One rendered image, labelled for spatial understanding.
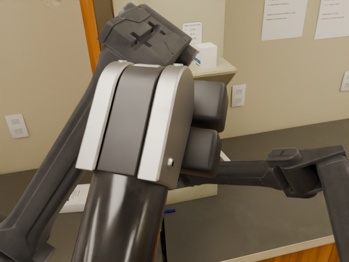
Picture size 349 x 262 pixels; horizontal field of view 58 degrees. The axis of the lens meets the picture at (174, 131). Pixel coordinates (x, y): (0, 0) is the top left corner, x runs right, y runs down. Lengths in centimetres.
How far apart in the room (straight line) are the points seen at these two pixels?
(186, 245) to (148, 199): 96
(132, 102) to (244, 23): 135
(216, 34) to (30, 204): 74
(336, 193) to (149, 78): 47
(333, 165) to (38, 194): 50
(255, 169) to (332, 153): 17
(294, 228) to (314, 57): 89
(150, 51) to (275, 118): 149
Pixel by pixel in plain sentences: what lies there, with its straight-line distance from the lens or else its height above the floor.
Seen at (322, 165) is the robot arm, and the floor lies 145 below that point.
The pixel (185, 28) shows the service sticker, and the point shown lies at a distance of 96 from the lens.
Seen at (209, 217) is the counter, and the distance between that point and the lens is 122.
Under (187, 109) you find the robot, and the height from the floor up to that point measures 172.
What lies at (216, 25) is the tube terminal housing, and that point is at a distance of 99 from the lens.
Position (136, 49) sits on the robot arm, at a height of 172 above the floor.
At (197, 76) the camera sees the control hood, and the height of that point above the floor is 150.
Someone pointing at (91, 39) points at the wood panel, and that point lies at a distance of 84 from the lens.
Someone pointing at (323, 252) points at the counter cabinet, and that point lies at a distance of 137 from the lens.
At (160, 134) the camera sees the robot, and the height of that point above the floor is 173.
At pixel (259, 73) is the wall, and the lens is 162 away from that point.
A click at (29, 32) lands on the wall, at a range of 139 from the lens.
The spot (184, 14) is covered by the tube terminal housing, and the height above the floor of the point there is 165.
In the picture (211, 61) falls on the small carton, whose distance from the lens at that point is 92.
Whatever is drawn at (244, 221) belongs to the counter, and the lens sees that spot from 122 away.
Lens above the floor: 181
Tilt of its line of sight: 30 degrees down
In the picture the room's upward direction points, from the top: 2 degrees counter-clockwise
